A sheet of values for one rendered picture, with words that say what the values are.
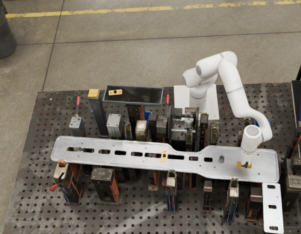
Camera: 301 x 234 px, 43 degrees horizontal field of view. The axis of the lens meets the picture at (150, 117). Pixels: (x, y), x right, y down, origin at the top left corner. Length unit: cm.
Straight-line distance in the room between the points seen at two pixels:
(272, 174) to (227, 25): 269
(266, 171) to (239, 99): 55
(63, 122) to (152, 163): 95
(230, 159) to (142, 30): 266
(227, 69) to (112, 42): 273
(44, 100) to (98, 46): 154
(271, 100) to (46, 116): 172
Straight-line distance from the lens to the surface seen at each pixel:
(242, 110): 197
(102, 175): 228
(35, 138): 297
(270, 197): 225
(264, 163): 235
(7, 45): 470
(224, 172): 228
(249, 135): 196
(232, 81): 196
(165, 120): 239
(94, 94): 247
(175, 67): 417
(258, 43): 450
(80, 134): 252
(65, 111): 304
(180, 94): 288
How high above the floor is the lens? 299
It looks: 53 degrees down
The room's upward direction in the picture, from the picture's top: 7 degrees counter-clockwise
